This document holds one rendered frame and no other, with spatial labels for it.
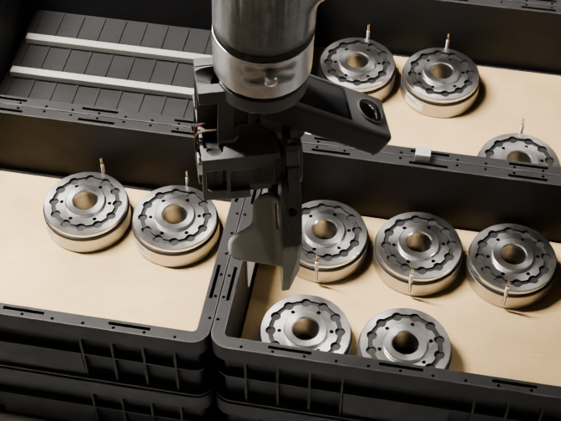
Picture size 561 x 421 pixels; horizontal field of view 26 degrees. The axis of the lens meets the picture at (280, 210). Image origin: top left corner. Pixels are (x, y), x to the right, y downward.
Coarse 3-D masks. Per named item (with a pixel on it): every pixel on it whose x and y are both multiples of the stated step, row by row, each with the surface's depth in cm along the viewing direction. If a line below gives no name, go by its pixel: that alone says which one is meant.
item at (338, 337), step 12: (288, 300) 137; (300, 300) 137; (312, 300) 137; (324, 300) 137; (276, 312) 136; (288, 312) 136; (324, 312) 136; (336, 312) 136; (264, 324) 135; (276, 324) 135; (336, 324) 135; (348, 324) 135; (264, 336) 134; (276, 336) 134; (336, 336) 134; (348, 336) 134; (324, 348) 133; (336, 348) 134
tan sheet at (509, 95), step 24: (312, 72) 166; (480, 72) 166; (504, 72) 166; (528, 72) 166; (480, 96) 163; (504, 96) 163; (528, 96) 163; (552, 96) 163; (408, 120) 160; (432, 120) 160; (456, 120) 160; (480, 120) 160; (504, 120) 160; (528, 120) 160; (552, 120) 160; (408, 144) 157; (432, 144) 157; (456, 144) 157; (480, 144) 157; (552, 144) 157
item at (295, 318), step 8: (296, 312) 136; (304, 312) 136; (312, 312) 136; (288, 320) 135; (296, 320) 135; (304, 320) 136; (312, 320) 135; (320, 320) 135; (288, 328) 134; (320, 328) 134; (288, 336) 134; (320, 336) 134; (296, 344) 133; (304, 344) 133; (312, 344) 133; (320, 344) 133
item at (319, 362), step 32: (352, 160) 142; (384, 160) 142; (256, 192) 139; (224, 288) 130; (224, 320) 127; (224, 352) 126; (256, 352) 125; (288, 352) 125; (320, 352) 125; (384, 384) 125; (416, 384) 124; (448, 384) 123; (480, 384) 122; (512, 384) 123; (544, 384) 122
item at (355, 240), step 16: (304, 208) 146; (320, 208) 146; (336, 208) 146; (304, 224) 144; (352, 224) 144; (304, 240) 143; (352, 240) 143; (304, 256) 141; (320, 256) 142; (336, 256) 142; (352, 256) 141
